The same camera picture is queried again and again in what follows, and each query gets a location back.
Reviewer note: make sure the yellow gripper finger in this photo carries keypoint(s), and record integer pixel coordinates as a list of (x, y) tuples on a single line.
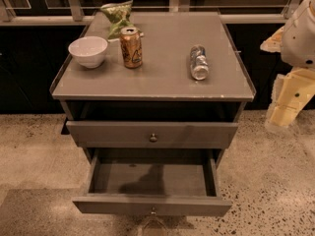
[(290, 94)]

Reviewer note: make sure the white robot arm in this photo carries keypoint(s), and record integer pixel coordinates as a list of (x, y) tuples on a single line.
[(295, 41)]

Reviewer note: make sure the grey wooden drawer cabinet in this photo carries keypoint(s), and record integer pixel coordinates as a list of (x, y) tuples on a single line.
[(162, 89)]

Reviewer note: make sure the brass upper drawer knob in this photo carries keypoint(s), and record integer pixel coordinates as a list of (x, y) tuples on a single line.
[(153, 138)]

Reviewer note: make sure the brass drawer knob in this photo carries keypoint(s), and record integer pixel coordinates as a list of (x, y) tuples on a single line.
[(153, 138), (153, 211)]

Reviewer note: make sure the gold soda can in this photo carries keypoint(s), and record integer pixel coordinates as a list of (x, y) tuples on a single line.
[(131, 47)]

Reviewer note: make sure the brass middle drawer knob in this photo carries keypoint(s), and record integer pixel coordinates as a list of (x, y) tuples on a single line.
[(153, 211)]

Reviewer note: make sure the open grey middle drawer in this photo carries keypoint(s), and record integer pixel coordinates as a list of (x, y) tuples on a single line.
[(176, 182)]

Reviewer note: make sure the grey upper drawer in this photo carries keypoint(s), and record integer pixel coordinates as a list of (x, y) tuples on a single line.
[(120, 134)]

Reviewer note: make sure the green chip bag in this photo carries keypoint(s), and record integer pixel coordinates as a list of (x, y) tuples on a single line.
[(119, 16)]

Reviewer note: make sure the white ceramic bowl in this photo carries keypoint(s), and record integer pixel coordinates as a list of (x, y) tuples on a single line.
[(88, 51)]

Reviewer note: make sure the metal window railing frame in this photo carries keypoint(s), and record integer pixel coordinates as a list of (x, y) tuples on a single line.
[(81, 12)]

